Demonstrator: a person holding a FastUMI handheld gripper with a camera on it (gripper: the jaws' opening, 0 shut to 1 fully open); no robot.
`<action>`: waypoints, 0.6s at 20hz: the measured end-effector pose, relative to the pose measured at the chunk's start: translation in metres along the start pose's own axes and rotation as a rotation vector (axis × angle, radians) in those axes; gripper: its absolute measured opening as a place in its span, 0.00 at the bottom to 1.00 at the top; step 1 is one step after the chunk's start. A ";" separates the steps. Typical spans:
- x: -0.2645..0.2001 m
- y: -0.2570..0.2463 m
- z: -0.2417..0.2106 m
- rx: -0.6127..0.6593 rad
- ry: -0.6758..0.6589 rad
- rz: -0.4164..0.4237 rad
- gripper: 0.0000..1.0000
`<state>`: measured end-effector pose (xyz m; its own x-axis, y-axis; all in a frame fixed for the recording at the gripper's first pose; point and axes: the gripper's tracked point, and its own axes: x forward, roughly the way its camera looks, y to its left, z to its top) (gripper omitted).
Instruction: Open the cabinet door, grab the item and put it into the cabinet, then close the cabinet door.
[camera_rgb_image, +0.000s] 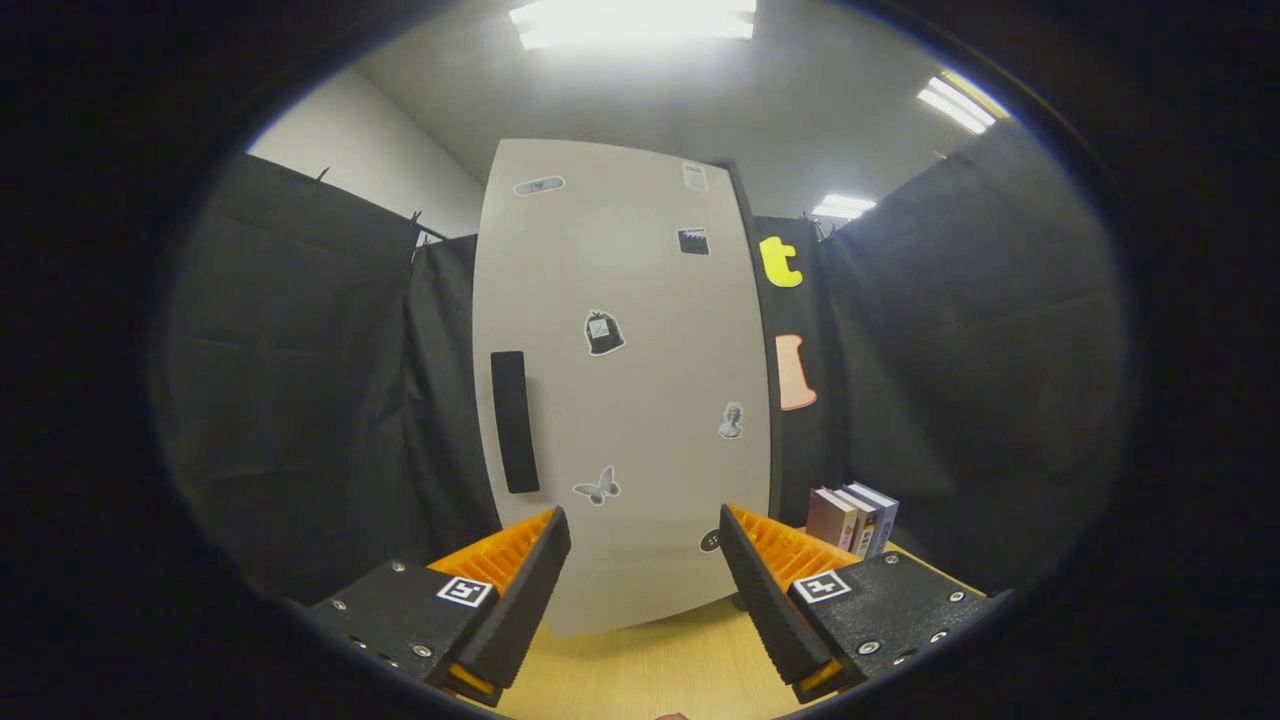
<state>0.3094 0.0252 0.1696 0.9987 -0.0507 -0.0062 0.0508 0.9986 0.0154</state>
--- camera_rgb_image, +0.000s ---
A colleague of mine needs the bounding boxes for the pink cover book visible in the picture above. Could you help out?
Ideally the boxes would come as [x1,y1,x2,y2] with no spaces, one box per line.
[806,487,859,551]

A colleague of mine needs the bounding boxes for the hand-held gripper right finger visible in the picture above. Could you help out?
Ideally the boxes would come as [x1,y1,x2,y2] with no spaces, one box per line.
[719,505,1001,703]

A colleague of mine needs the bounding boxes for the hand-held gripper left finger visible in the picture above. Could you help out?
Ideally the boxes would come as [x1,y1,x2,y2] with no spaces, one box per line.
[305,507,572,706]

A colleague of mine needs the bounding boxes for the large ceiling light panel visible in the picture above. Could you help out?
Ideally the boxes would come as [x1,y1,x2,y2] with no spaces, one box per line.
[508,0,758,51]

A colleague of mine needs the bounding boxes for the long ceiling light panel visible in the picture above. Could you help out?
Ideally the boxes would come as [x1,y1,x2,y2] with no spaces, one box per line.
[917,70,1009,136]

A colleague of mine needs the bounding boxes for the dark grey cabinet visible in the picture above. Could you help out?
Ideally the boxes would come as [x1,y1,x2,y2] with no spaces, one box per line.
[712,158,787,613]

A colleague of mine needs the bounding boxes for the light grey cabinet door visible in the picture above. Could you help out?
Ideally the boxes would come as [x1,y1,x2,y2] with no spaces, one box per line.
[472,138,773,638]

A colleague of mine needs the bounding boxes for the white spine book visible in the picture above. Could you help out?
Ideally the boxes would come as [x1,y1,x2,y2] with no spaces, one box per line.
[835,487,881,556]

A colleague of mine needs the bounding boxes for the black backdrop cloth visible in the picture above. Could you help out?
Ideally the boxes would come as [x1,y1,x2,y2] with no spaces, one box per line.
[165,120,1131,601]

